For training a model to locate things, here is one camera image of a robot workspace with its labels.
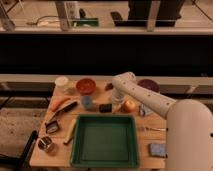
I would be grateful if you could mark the dark red grapes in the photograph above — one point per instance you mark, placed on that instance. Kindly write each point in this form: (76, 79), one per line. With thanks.
(109, 86)

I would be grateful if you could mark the blue sponge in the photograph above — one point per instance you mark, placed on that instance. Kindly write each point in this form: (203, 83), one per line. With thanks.
(157, 150)

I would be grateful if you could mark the wooden board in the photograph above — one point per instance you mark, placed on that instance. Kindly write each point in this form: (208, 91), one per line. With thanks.
(59, 159)

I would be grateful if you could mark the purple bowl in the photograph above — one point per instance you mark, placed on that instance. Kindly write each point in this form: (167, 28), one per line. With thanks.
(149, 84)

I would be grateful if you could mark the banana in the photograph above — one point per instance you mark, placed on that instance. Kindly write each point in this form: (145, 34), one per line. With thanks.
(69, 134)

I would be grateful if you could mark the grey crumpled cloth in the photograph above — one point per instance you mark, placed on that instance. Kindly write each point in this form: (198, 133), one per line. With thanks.
(144, 110)

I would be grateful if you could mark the red bowl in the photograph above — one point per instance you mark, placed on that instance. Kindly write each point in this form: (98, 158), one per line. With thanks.
(86, 86)

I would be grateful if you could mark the white cup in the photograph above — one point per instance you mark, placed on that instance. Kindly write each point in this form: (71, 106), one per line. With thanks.
(61, 83)

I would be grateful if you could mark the apple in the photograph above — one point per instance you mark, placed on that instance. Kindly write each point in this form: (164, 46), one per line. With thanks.
(129, 106)

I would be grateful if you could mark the blue paper cup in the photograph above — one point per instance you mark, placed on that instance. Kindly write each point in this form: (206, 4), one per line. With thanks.
(86, 101)

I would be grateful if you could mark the black eraser block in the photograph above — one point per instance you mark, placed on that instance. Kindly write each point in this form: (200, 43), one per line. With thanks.
(105, 108)

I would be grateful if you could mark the green plastic tray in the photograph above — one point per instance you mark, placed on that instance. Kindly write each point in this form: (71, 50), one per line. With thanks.
(105, 141)

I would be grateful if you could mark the black handled knife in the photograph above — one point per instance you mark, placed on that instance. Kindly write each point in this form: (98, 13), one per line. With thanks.
(64, 110)

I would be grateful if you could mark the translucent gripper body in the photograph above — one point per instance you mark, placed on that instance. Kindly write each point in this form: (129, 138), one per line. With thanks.
(116, 103)

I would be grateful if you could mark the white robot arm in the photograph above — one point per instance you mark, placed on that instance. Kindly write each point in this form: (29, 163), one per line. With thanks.
(189, 123)

